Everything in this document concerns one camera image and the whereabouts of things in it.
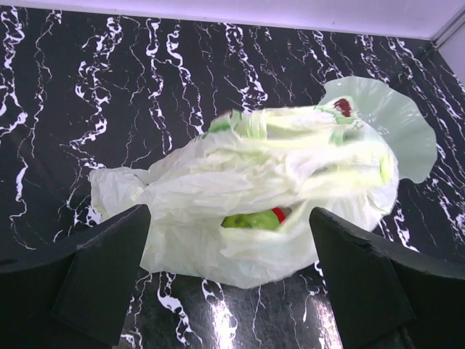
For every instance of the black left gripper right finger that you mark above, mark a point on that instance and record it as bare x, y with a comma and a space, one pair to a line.
384, 295

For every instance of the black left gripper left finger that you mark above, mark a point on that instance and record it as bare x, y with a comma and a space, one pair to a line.
73, 293

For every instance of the light green plastic bag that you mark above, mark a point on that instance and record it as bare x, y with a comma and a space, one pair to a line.
301, 158

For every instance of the red fruit in bag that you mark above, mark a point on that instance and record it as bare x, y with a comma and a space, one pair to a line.
282, 213

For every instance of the green fruit in bag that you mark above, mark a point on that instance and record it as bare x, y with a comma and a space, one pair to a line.
265, 220

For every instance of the light green wavy bowl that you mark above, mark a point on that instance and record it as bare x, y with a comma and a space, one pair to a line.
395, 117

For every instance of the black marble pattern mat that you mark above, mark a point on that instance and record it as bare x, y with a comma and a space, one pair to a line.
81, 91

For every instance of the aluminium frame rail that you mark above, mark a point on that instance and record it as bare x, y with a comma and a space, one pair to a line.
450, 27

